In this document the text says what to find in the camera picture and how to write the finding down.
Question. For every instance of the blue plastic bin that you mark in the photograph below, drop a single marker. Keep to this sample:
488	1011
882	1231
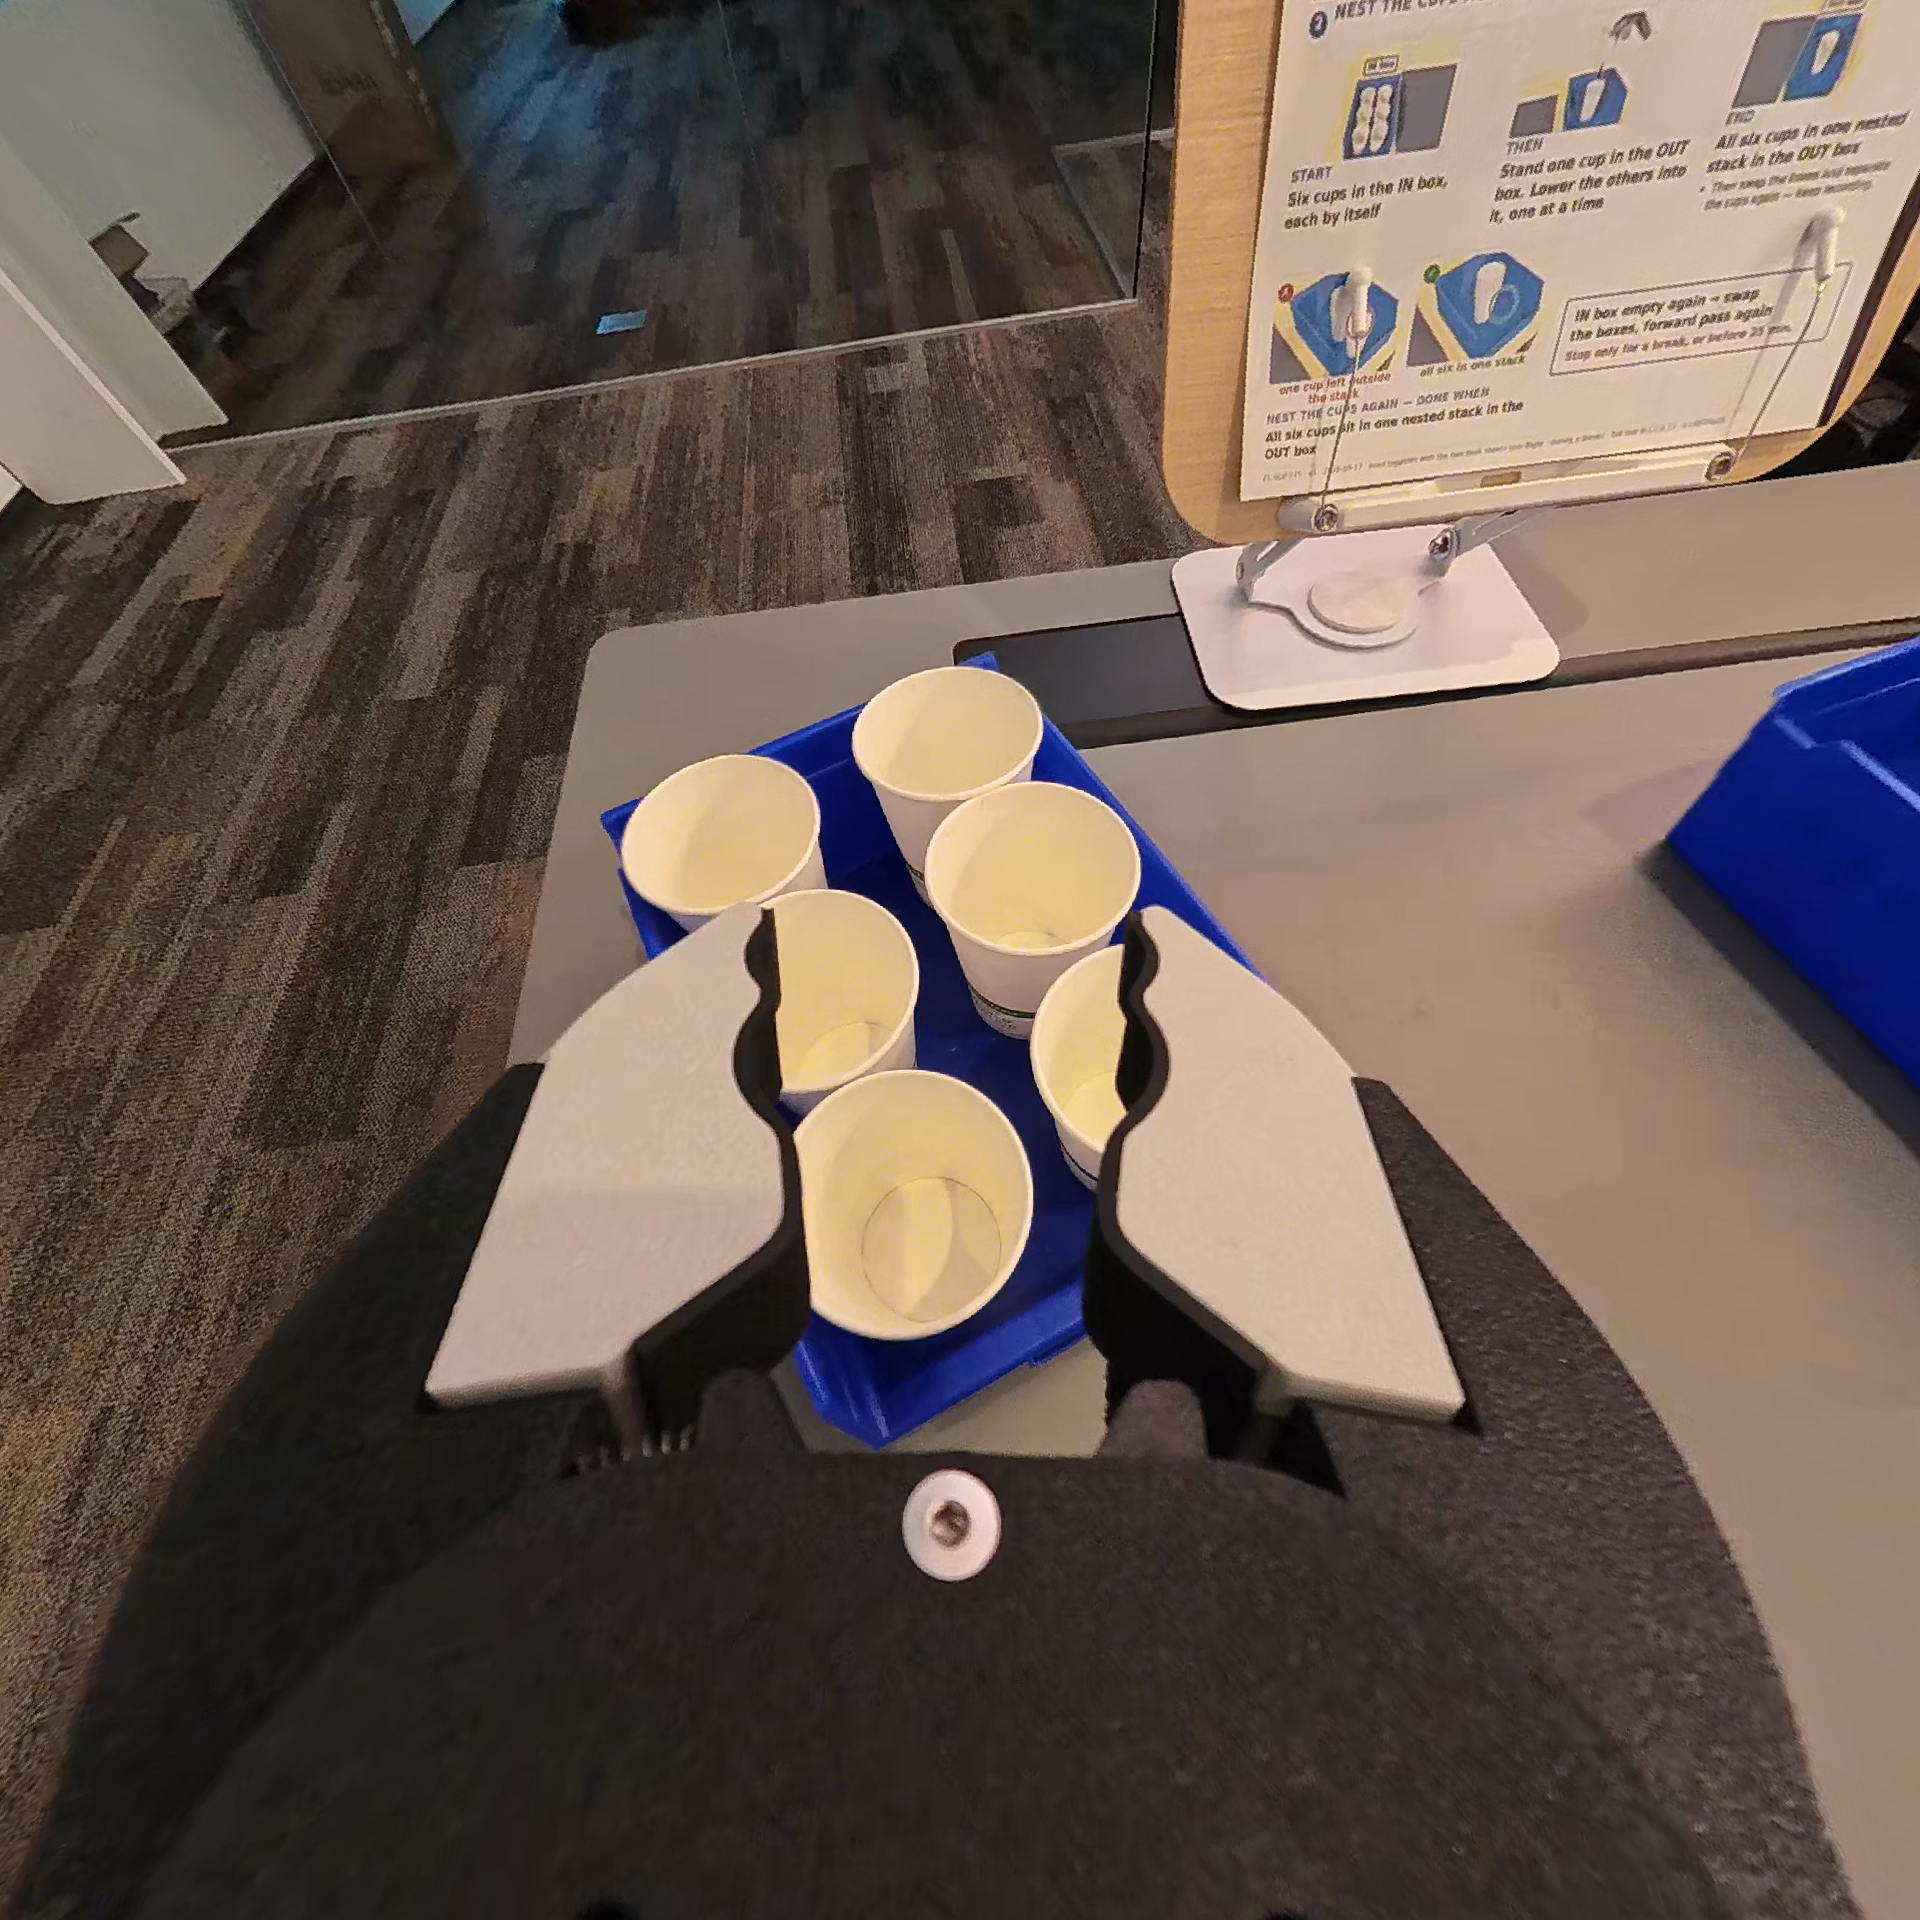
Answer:
976	1036
1831	872

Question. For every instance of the printed instruction sign board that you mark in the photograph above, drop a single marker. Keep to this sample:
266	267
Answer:
1561	240

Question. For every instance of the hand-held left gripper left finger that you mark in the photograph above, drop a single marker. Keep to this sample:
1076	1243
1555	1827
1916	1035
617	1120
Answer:
615	1202

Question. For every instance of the instruction sheet on wooden stand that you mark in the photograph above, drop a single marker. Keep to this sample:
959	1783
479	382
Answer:
1200	270

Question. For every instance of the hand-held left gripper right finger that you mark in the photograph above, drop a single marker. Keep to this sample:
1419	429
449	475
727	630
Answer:
1276	1216

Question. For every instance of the black flat mat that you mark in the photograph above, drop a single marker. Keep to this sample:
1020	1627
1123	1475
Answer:
1082	675

